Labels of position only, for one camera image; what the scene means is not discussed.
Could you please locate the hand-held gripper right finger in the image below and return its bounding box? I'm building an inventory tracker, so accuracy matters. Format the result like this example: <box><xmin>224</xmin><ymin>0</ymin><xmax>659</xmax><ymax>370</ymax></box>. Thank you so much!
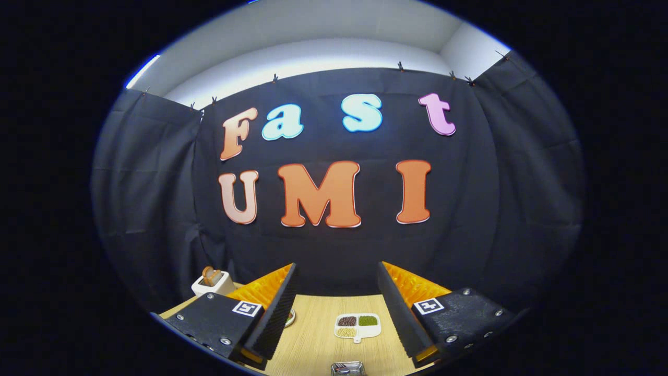
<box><xmin>377</xmin><ymin>261</ymin><xmax>522</xmax><ymax>369</ymax></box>

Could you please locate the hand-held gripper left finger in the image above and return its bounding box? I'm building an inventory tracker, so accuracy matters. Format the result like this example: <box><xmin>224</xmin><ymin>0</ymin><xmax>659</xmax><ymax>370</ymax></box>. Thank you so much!
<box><xmin>150</xmin><ymin>262</ymin><xmax>299</xmax><ymax>371</ymax></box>

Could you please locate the white divided tray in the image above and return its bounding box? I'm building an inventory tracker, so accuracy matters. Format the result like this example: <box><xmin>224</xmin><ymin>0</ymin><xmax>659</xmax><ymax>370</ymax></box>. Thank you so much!
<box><xmin>334</xmin><ymin>313</ymin><xmax>382</xmax><ymax>344</ymax></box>

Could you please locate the white toaster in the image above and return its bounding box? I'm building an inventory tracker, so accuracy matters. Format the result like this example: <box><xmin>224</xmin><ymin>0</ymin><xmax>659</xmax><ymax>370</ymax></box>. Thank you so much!
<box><xmin>191</xmin><ymin>271</ymin><xmax>235</xmax><ymax>297</ymax></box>

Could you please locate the perforated metal basket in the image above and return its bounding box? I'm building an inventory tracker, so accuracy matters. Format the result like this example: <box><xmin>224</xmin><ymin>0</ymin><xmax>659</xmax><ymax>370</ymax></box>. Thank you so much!
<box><xmin>330</xmin><ymin>361</ymin><xmax>367</xmax><ymax>376</ymax></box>

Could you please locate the row of cloth clips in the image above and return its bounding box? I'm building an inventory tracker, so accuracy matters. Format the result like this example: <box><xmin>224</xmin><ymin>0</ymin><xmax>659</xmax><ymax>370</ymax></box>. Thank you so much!
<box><xmin>141</xmin><ymin>50</ymin><xmax>509</xmax><ymax>110</ymax></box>

